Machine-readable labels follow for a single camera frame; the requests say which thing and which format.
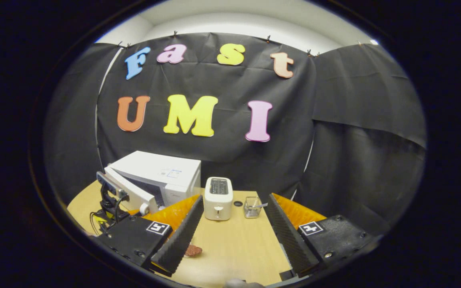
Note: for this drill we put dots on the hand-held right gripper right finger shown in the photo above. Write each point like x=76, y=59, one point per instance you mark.
x=288, y=240

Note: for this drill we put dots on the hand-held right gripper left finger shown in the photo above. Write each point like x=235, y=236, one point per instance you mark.
x=182, y=236

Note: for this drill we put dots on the brown meat piece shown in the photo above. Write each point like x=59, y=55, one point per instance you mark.
x=194, y=251

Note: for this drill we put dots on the white microwave oven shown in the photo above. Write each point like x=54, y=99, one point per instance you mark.
x=154, y=164

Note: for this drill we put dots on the small grey utensil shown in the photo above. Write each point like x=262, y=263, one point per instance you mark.
x=262, y=204

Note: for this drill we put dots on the cream toaster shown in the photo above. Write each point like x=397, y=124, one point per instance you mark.
x=218, y=204

